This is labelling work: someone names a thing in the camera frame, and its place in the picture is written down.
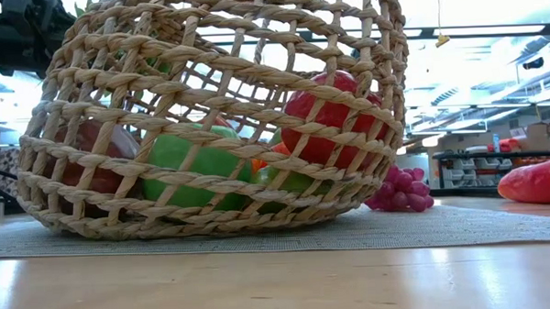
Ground red yellow apple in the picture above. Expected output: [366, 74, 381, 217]
[42, 116, 143, 219]

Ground green apple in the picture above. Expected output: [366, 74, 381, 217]
[139, 121, 256, 215]

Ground woven straw basket with handles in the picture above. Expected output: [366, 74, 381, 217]
[9, 0, 417, 246]

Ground orange fruit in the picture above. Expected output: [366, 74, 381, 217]
[250, 141, 293, 173]

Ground green cucumber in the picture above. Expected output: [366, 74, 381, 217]
[249, 163, 347, 206]

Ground purple grape bunch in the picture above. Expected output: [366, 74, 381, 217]
[363, 161, 437, 215]

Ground red bell pepper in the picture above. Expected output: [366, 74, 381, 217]
[495, 158, 550, 207]

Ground grey woven placemat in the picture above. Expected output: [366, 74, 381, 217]
[0, 193, 550, 264]

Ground shelving with small parts bins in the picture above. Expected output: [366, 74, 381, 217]
[432, 148, 550, 191]

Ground red bag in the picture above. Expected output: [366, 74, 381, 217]
[487, 137, 523, 154]

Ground black ceiling device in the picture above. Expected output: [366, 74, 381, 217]
[521, 56, 546, 72]

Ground brown cardboard boxes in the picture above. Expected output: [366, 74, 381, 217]
[524, 118, 550, 154]

